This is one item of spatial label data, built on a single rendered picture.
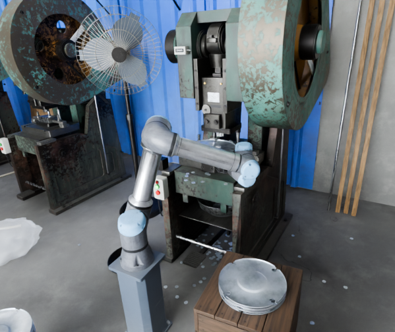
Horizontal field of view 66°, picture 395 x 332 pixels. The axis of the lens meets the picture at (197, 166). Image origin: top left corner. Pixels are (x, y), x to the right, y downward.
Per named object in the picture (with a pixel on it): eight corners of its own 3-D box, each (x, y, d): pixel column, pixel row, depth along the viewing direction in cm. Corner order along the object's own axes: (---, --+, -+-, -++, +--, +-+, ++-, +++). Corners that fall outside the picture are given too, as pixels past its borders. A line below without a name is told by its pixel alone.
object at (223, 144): (194, 139, 194) (194, 138, 194) (239, 141, 186) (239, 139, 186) (179, 155, 168) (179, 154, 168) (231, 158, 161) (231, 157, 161)
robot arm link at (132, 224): (118, 251, 130) (113, 224, 125) (124, 233, 143) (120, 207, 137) (146, 249, 130) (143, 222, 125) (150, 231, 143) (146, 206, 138)
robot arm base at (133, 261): (140, 276, 130) (136, 257, 126) (113, 265, 137) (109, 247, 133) (160, 255, 142) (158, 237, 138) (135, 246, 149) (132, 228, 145)
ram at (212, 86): (222, 131, 169) (221, 76, 158) (199, 128, 177) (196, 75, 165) (235, 123, 183) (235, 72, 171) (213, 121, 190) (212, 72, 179)
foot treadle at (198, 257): (196, 274, 177) (196, 267, 175) (182, 269, 182) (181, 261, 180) (239, 223, 223) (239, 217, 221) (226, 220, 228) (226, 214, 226)
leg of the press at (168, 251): (172, 263, 203) (159, 133, 168) (158, 258, 209) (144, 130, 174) (232, 202, 275) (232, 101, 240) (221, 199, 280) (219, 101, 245)
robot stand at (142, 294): (151, 354, 145) (140, 280, 128) (121, 337, 154) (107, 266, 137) (173, 323, 160) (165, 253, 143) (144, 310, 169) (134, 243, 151)
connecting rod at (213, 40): (221, 91, 164) (220, 21, 151) (202, 91, 170) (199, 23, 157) (237, 85, 180) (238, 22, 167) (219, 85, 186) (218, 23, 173)
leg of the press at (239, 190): (248, 294, 176) (251, 145, 142) (229, 286, 182) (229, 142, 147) (292, 217, 248) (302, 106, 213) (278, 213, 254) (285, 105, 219)
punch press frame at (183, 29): (235, 259, 181) (237, 2, 129) (176, 238, 202) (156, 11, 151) (277, 200, 243) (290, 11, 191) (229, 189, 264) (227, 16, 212)
